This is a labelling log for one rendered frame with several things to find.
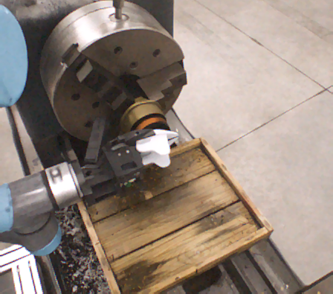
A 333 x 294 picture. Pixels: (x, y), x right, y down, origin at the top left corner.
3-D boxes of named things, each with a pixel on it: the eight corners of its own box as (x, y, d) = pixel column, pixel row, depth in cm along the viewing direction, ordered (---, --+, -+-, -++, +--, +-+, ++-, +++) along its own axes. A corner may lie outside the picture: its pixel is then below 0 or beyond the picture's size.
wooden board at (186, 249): (74, 196, 85) (70, 187, 82) (201, 144, 96) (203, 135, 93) (120, 316, 67) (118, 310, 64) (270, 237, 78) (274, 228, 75)
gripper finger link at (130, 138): (157, 146, 69) (114, 161, 66) (152, 139, 70) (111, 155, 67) (156, 129, 65) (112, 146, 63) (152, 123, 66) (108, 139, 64)
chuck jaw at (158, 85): (129, 70, 79) (176, 50, 81) (134, 86, 83) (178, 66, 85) (151, 100, 72) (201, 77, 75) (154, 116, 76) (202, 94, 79)
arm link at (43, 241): (20, 217, 75) (3, 189, 67) (70, 226, 74) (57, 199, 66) (3, 251, 70) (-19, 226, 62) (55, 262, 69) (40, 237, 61)
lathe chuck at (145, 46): (52, 132, 89) (32, 17, 67) (163, 104, 101) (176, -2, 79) (62, 158, 83) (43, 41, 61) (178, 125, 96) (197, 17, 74)
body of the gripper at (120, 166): (149, 187, 66) (88, 213, 63) (131, 155, 72) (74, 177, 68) (148, 163, 61) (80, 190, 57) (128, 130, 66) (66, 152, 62)
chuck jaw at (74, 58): (103, 85, 78) (62, 61, 69) (118, 70, 77) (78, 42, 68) (122, 117, 72) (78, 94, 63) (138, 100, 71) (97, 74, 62)
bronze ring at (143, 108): (112, 99, 70) (131, 130, 65) (154, 85, 73) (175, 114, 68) (117, 130, 77) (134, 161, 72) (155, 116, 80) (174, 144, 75)
